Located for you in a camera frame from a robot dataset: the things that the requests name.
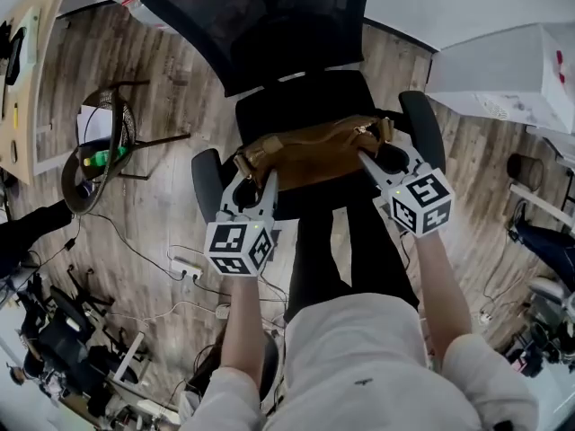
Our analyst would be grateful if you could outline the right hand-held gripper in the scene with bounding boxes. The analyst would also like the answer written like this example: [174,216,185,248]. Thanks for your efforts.
[357,147,455,240]

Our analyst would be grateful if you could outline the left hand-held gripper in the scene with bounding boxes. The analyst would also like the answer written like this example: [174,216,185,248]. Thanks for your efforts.
[203,168,279,279]

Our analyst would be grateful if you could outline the brown leather bag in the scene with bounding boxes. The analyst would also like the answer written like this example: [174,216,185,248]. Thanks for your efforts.
[233,114,396,192]

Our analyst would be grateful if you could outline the black mesh office chair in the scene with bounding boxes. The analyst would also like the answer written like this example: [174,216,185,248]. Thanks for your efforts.
[137,0,447,238]

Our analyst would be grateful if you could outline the person's left forearm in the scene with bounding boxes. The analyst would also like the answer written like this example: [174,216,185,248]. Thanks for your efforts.
[218,272,267,374]

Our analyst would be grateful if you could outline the person's right forearm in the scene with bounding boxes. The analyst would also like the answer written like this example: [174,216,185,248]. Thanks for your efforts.
[411,230,473,359]

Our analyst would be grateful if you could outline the dark blue chair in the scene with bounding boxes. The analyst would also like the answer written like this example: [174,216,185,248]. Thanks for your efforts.
[510,219,575,278]

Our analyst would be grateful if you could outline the black chair base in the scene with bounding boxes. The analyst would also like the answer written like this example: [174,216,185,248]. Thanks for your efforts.
[48,265,116,334]

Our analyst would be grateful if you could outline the person's black trousers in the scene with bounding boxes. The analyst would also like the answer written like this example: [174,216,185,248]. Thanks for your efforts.
[284,185,421,323]

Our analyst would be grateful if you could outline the white power strip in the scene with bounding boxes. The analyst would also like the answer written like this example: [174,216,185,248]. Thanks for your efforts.
[169,255,206,283]

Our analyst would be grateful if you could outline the black metal stand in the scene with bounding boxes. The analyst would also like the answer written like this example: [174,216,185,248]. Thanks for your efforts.
[110,78,193,182]

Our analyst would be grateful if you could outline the black mesh waste bin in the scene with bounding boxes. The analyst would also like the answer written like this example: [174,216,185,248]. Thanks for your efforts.
[506,152,545,193]

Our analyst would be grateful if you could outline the white cabinet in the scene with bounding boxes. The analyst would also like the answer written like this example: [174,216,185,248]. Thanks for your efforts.
[423,22,575,135]

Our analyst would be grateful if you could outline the round wicker basket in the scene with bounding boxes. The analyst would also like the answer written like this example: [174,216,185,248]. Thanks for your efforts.
[59,86,138,217]

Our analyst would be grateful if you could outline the green plastic bottle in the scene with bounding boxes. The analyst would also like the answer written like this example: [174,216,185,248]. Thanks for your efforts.
[82,145,129,168]

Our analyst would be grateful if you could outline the white paper in basket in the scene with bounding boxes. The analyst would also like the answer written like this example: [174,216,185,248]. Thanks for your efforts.
[75,104,113,145]

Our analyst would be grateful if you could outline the black round stool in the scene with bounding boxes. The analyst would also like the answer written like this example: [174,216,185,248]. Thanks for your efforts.
[259,330,280,404]

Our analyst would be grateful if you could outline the person's white hoodie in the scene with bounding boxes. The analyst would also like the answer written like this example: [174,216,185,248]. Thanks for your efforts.
[178,291,540,431]

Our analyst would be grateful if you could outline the light wooden desk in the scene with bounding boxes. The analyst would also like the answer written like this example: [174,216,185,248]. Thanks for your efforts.
[0,0,74,187]

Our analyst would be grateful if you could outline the black handheld device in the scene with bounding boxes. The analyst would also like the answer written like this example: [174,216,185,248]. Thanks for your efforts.
[4,26,27,87]

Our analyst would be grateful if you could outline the white desk frame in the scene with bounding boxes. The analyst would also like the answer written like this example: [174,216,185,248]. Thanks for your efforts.
[111,330,148,386]

